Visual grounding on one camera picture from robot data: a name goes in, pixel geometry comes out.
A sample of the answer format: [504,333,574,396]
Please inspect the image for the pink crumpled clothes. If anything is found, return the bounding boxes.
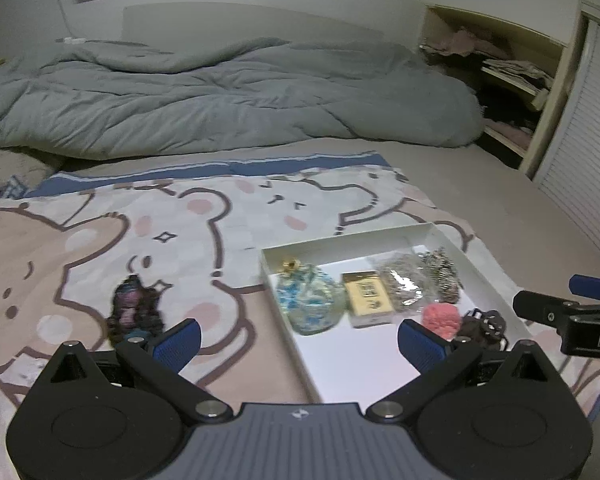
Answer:
[422,29,511,58]

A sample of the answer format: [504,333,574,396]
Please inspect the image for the dark clothes pile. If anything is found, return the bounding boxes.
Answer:
[477,72,541,131]

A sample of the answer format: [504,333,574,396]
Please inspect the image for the cream open shelf unit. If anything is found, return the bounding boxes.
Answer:
[419,4,596,178]

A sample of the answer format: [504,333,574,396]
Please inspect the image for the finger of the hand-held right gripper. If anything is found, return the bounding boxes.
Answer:
[568,274,600,304]
[512,290,600,327]

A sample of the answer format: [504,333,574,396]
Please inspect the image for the dark purple scrunchie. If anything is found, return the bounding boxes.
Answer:
[106,275,163,346]

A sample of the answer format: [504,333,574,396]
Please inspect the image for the pink crochet ball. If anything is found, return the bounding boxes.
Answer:
[422,302,462,342]

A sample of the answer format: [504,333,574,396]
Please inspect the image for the bed with beige sheet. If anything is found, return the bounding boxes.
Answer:
[0,137,600,480]

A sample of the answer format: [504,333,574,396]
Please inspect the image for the pink folded clothes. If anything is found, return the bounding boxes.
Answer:
[485,120,533,148]

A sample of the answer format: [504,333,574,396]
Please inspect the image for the cartoon bear printed blanket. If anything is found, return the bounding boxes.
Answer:
[0,150,600,411]

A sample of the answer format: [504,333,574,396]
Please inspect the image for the white cable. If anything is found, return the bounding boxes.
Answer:
[52,0,81,41]

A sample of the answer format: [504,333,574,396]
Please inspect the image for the pale bed headboard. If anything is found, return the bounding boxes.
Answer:
[122,2,386,47]

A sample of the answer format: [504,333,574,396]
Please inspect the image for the white shallow cardboard box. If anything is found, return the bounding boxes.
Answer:
[259,222,536,403]

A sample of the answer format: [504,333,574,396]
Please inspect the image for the patterned pillow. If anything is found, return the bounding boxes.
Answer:
[0,147,68,201]

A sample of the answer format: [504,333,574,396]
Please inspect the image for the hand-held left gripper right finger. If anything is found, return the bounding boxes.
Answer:
[365,319,561,422]

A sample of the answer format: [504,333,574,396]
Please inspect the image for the floral fabric drawstring pouch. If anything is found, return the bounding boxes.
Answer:
[275,259,347,336]

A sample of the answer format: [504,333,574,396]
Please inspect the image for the clear bag of silver chains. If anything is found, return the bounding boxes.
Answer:
[375,254,431,313]

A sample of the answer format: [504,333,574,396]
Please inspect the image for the grey quilted duvet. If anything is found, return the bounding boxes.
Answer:
[0,37,485,161]

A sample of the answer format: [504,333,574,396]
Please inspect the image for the white slatted sliding door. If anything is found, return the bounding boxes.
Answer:
[532,15,600,261]

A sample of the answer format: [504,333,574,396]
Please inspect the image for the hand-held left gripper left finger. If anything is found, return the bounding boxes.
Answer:
[45,317,236,420]

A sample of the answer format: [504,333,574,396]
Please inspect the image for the small yellow card box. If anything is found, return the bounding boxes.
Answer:
[341,271,396,329]

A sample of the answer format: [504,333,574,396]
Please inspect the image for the dark claw hair clip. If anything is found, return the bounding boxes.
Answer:
[457,308,510,348]

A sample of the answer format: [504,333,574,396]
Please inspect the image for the beige folded clothes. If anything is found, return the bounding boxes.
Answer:
[482,58,553,92]

